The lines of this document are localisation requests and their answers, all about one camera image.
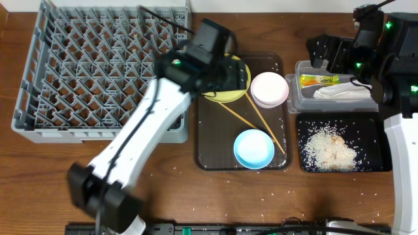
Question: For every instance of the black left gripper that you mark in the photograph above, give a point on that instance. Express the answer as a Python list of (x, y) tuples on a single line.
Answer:
[(233, 76)]

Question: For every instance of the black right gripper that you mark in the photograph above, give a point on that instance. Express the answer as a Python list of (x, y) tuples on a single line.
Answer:
[(342, 47)]

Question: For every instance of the white napkin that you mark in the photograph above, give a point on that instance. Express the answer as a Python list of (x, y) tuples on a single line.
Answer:
[(344, 91)]

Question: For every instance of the yellow plate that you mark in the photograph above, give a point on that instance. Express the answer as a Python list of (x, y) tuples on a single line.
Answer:
[(229, 96)]

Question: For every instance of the green yellow snack wrapper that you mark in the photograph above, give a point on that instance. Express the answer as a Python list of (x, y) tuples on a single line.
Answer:
[(307, 80)]

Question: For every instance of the pink bowl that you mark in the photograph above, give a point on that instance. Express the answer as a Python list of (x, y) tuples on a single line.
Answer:
[(269, 90)]

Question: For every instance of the light blue bowl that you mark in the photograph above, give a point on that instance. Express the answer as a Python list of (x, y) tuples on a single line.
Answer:
[(253, 149)]

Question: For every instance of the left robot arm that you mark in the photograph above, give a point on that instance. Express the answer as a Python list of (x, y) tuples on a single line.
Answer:
[(102, 188)]

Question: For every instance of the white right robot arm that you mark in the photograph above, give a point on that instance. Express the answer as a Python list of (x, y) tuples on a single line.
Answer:
[(383, 55)]

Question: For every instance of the clear plastic waste bin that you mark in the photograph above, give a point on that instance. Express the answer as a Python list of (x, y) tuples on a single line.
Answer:
[(300, 99)]

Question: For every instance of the black waste tray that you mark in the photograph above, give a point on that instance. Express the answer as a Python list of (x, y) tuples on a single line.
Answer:
[(363, 131)]

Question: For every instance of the rice food waste pile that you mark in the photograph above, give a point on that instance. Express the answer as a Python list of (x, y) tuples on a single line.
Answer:
[(325, 150)]

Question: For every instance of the wooden chopstick short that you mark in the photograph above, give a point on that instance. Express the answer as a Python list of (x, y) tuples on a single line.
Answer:
[(238, 116)]

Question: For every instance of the wooden chopstick long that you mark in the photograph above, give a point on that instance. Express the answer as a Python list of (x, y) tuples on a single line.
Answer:
[(264, 122)]

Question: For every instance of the dark brown serving tray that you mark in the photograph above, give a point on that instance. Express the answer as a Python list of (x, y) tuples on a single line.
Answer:
[(217, 129)]

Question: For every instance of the grey plastic dish rack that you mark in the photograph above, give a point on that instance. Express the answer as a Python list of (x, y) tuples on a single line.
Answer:
[(89, 65)]

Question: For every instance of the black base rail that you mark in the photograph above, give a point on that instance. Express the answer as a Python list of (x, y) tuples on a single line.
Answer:
[(173, 229)]

